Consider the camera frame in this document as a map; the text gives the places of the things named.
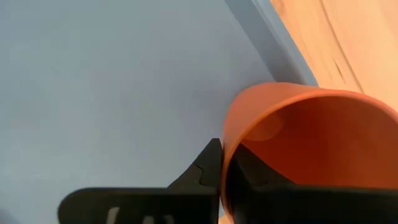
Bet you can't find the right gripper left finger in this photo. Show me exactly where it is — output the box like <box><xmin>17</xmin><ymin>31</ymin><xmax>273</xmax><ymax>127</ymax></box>
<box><xmin>57</xmin><ymin>138</ymin><xmax>223</xmax><ymax>224</ymax></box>

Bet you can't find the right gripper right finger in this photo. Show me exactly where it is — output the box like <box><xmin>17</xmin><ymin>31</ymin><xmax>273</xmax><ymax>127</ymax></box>
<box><xmin>223</xmin><ymin>143</ymin><xmax>398</xmax><ymax>224</ymax></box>

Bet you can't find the orange cup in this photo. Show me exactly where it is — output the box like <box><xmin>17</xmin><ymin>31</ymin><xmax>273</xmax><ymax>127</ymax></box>
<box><xmin>219</xmin><ymin>81</ymin><xmax>398</xmax><ymax>224</ymax></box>

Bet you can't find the blue plastic tray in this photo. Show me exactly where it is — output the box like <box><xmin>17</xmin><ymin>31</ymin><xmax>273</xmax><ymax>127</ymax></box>
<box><xmin>0</xmin><ymin>0</ymin><xmax>318</xmax><ymax>224</ymax></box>

